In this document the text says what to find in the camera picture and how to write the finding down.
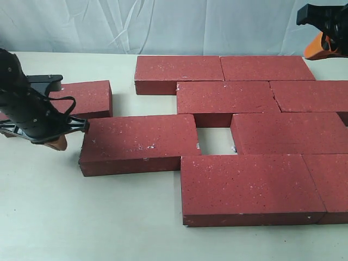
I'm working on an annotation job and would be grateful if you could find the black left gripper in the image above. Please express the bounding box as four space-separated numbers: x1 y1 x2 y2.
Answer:
1 86 90 151

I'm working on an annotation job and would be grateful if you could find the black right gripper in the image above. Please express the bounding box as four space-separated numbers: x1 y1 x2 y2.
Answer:
296 4 347 60

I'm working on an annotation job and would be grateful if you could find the red brick with white scuffs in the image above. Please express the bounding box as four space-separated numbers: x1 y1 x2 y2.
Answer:
79 114 201 177

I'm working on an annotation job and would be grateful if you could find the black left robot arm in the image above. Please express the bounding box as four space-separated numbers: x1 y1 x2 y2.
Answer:
1 49 90 151

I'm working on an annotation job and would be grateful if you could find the front large red brick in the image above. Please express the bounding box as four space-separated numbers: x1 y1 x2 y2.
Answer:
181 154 326 227

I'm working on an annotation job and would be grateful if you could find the white backdrop sheet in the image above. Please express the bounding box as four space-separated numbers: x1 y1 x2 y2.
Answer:
0 0 348 58

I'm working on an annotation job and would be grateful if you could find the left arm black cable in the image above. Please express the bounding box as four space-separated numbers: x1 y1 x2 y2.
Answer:
46 96 77 115

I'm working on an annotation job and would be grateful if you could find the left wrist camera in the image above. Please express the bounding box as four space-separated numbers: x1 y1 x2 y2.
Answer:
27 74 63 96

